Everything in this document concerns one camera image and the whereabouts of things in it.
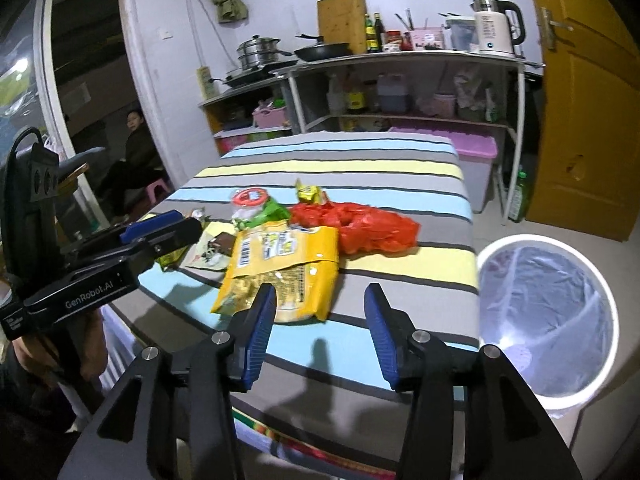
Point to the storage box with pink lid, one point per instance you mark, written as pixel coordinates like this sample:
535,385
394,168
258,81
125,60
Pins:
475,149

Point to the white trash bin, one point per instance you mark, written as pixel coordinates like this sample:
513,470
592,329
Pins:
609,285

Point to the pink plastic stool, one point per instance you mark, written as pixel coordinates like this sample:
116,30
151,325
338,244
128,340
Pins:
157,190

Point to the striped blanket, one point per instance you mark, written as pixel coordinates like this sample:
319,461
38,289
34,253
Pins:
350,160

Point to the black frying pan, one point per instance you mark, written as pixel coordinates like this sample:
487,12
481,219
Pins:
322,51

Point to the red white torn wrapper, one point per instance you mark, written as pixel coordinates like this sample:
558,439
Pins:
251,196

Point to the small wooden shelf unit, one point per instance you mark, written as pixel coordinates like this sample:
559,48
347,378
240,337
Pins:
210,115

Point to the dark bottle with yellow label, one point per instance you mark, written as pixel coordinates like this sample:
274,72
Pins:
370,35

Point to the yellow-green snack wrapper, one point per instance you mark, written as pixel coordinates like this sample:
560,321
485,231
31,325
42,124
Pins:
310,193

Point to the crumpled plastic bags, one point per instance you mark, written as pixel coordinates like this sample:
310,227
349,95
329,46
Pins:
475,95

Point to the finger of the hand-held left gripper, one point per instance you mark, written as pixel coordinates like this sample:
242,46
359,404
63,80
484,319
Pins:
150,225
175,240

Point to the white electric kettle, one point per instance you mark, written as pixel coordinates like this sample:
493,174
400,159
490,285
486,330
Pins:
492,30

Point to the white metal shelf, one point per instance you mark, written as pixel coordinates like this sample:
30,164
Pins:
400,58

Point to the clear plastic container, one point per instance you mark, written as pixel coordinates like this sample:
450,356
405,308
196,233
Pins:
460,35

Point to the green wrapper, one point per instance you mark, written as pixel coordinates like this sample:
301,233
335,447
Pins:
270,212

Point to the blue plastic jug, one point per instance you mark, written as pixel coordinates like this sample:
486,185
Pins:
392,95

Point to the yellow power strip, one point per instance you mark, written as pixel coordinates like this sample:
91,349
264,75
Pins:
203,82

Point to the dark sauce bottle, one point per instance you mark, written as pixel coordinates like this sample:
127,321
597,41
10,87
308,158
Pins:
380,32

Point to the white and dark wrapper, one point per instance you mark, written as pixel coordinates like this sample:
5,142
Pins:
210,251

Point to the cooking oil bottle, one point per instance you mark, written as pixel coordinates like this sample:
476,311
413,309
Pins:
355,97

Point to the red sauce jar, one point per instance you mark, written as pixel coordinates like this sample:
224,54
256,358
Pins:
393,40

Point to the steel steamer pot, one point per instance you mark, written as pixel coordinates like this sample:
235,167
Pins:
257,55

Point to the person's left hand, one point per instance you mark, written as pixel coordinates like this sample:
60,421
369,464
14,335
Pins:
55,360

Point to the white bin liner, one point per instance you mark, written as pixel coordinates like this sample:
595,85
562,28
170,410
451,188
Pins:
540,310

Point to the wooden cutting board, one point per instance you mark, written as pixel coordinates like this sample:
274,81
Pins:
340,20

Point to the black induction cooker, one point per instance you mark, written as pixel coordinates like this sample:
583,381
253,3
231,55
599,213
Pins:
250,76

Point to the clear plastic cup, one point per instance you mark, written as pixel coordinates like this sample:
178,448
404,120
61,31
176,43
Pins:
245,212

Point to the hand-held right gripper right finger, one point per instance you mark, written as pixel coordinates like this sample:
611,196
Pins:
380,335

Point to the colourful printed sheet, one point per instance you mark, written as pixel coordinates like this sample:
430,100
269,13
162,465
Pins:
280,435

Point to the pink utensil box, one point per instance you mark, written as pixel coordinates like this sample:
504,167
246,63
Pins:
427,39

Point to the yellow snack bag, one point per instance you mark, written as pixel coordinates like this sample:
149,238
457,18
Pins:
295,260

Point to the red plastic bag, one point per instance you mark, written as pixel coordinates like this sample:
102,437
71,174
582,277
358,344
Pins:
365,230

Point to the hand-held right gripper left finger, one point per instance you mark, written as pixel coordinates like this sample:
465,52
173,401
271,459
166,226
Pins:
262,332

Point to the pink plastic container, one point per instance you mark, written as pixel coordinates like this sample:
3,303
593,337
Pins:
444,105

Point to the yellow wooden door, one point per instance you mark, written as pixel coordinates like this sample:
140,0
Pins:
590,110

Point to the pink basket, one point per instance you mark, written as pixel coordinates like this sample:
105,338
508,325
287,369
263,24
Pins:
270,117

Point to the clear plastic bottle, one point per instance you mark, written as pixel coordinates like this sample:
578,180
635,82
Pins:
336,97

